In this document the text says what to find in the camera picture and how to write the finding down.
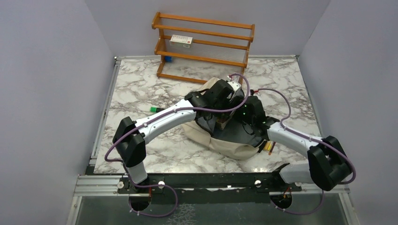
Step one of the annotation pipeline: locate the cream canvas student bag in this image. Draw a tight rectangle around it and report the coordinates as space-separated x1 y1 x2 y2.
181 77 268 160

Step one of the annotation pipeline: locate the green comic book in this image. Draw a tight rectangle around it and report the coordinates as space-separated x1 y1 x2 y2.
216 112 234 130

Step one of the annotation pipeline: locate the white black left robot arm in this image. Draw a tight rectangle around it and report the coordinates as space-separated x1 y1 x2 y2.
113 80 242 193

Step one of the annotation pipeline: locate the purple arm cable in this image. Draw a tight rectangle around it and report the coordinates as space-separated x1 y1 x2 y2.
104 72 251 218
250 88 357 216

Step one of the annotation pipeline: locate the orange wooden shelf rack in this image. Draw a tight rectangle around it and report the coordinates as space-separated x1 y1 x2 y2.
151 12 255 84

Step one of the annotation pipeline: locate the green black highlighter marker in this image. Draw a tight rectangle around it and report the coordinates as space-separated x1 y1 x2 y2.
150 107 163 113

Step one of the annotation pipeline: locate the white red box on shelf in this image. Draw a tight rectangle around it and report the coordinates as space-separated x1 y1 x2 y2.
169 34 193 48

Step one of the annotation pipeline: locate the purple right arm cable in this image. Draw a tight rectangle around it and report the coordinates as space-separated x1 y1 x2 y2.
250 88 357 216

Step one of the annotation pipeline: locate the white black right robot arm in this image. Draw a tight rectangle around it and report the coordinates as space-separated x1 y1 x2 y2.
233 96 356 191

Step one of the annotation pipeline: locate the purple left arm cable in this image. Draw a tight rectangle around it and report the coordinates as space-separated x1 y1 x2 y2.
104 72 251 218

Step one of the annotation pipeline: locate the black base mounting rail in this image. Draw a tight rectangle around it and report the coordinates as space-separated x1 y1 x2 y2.
117 172 301 204

